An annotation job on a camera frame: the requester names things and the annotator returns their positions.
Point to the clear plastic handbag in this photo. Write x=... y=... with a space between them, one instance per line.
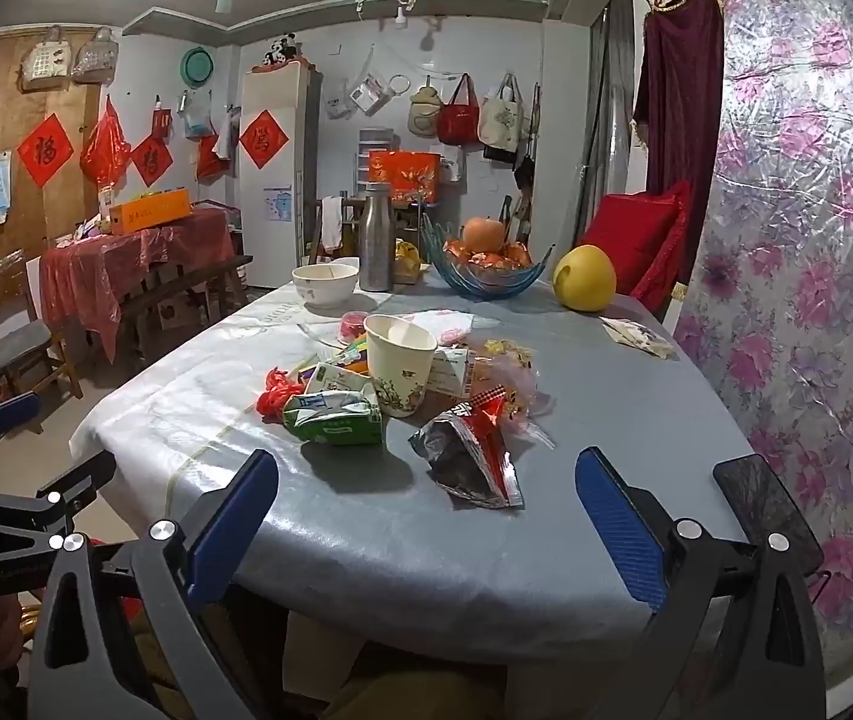
x=96 y=58

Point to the green plastic basin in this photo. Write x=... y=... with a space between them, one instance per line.
x=199 y=66

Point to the pink floral cellophane wrapper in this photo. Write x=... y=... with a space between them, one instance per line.
x=509 y=375

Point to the pile of orange wrapped snacks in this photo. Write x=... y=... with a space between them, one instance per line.
x=494 y=259

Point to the black white plush toy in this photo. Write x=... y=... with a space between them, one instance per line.
x=280 y=51

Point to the red tote bag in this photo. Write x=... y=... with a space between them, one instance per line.
x=458 y=120

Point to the steel thermos bottle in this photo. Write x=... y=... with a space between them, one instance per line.
x=376 y=247

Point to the wooden bench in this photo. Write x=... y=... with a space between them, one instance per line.
x=193 y=277

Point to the wooden chair grey cushion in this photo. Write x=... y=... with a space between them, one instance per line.
x=17 y=337

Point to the red pillow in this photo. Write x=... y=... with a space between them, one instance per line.
x=632 y=232

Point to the blue glass fruit bowl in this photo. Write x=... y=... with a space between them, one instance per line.
x=486 y=281

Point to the red plastic table cover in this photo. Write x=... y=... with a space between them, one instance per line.
x=111 y=262

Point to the red plastic scrap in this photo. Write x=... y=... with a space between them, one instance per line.
x=276 y=397

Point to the white green packet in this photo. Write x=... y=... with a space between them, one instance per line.
x=449 y=373

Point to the beige round bag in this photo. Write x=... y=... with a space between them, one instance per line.
x=424 y=112

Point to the orange gift box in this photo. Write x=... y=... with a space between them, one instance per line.
x=404 y=176

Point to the orange cardboard box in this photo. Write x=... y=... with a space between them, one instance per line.
x=148 y=211

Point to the printed paper cup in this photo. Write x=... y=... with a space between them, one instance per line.
x=396 y=375

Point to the white ceramic bowl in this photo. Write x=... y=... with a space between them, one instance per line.
x=325 y=289

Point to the white plastic drawer unit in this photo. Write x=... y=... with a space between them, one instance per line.
x=375 y=142

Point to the hanging clear plastic bags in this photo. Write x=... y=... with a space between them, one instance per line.
x=355 y=94

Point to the beige printed handbag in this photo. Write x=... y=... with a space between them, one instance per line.
x=45 y=64

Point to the red plastic bag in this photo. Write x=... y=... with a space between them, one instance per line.
x=105 y=150

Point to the blue white mask pack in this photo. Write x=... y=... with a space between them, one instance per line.
x=0 y=187

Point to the green milk carton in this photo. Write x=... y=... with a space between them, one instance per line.
x=336 y=420

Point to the floral plastic sheet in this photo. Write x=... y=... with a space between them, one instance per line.
x=809 y=240

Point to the white printed packet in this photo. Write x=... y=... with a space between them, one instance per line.
x=640 y=337

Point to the black red snack bag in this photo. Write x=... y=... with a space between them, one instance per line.
x=464 y=457

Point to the white tote bag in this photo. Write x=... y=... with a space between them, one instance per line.
x=500 y=120

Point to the white refrigerator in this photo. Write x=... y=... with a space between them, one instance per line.
x=268 y=195

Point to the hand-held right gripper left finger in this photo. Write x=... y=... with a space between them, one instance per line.
x=235 y=517

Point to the red diamond paper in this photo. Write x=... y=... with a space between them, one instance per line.
x=264 y=139
x=46 y=150
x=151 y=160

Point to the yellow pomelo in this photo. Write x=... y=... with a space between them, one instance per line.
x=584 y=281

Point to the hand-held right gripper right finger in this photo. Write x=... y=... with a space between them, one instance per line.
x=617 y=517

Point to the yellow snack bag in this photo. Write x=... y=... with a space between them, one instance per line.
x=407 y=259

